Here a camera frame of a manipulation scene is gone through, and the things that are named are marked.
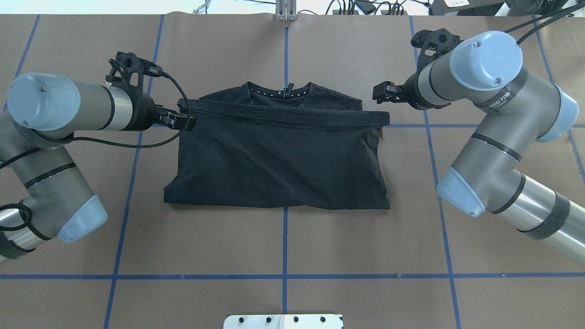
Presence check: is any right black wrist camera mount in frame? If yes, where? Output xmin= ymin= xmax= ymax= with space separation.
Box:
xmin=411 ymin=28 xmax=463 ymax=72

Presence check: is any aluminium frame post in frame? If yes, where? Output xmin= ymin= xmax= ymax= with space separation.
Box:
xmin=274 ymin=0 xmax=298 ymax=21

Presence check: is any white pedestal base plate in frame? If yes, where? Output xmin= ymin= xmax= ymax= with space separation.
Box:
xmin=223 ymin=313 xmax=344 ymax=329

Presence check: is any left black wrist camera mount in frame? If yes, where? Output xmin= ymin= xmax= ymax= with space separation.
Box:
xmin=105 ymin=52 xmax=164 ymax=98

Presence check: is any black computer box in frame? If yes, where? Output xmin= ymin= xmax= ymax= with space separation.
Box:
xmin=429 ymin=0 xmax=505 ymax=16

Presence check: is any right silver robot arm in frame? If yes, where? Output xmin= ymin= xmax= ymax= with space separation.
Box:
xmin=372 ymin=29 xmax=585 ymax=265

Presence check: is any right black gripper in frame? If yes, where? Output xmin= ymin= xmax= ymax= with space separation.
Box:
xmin=372 ymin=73 xmax=432 ymax=111

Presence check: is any black braided left cable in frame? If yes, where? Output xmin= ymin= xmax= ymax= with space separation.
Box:
xmin=0 ymin=73 xmax=186 ymax=238

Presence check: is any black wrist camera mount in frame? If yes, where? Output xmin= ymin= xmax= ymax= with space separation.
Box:
xmin=105 ymin=52 xmax=164 ymax=98
xmin=411 ymin=28 xmax=463 ymax=72

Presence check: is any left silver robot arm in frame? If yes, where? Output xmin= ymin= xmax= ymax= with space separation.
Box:
xmin=1 ymin=73 xmax=196 ymax=264

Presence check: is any black printed t-shirt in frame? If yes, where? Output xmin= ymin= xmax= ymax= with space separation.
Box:
xmin=164 ymin=82 xmax=390 ymax=210

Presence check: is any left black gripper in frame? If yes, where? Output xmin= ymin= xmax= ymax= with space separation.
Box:
xmin=130 ymin=92 xmax=197 ymax=131

